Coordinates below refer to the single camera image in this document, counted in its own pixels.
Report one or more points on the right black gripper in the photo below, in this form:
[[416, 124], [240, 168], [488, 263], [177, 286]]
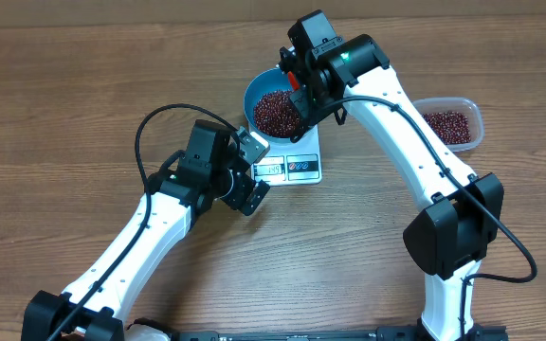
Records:
[[308, 105]]

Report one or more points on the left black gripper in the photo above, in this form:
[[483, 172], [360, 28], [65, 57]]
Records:
[[238, 199]]

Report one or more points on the red scoop with blue handle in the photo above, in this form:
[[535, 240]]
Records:
[[293, 81]]

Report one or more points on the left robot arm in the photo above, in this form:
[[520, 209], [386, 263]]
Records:
[[96, 305]]

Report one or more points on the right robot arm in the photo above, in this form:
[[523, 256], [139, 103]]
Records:
[[457, 209]]

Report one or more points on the white kitchen scale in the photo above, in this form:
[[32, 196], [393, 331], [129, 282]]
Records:
[[289, 164]]

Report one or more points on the red beans in bowl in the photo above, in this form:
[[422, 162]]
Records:
[[275, 115]]

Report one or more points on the blue bowl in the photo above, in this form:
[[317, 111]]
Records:
[[268, 81]]

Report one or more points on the red beans in container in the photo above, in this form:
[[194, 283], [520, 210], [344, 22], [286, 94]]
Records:
[[451, 127]]

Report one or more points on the clear plastic container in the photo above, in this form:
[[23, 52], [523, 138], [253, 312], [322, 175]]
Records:
[[462, 105]]

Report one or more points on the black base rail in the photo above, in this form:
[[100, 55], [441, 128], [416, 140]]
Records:
[[296, 335]]

